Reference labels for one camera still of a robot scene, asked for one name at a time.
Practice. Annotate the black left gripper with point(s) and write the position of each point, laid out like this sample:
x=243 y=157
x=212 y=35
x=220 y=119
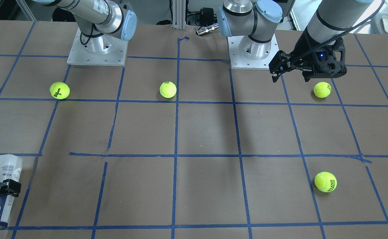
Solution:
x=304 y=48

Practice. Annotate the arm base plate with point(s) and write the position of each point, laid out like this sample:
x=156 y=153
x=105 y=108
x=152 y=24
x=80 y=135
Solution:
x=101 y=51
x=246 y=54

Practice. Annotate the silver metal connector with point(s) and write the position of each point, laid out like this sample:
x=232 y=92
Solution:
x=203 y=30

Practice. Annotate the tennis ball middle row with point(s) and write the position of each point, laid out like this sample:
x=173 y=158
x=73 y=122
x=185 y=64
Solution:
x=168 y=89

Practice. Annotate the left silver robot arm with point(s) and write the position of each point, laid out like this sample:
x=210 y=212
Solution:
x=250 y=25

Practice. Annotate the tennis ball far row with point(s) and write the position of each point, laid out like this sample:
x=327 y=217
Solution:
x=322 y=90

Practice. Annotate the tennis ball near front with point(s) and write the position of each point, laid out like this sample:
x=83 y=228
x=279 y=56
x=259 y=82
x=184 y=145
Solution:
x=325 y=182

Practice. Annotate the tennis ball row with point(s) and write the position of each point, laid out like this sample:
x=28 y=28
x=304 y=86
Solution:
x=168 y=89
x=59 y=90
x=322 y=90

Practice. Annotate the Wilson tennis ball can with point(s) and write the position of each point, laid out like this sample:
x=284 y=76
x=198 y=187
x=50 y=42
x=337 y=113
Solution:
x=10 y=169

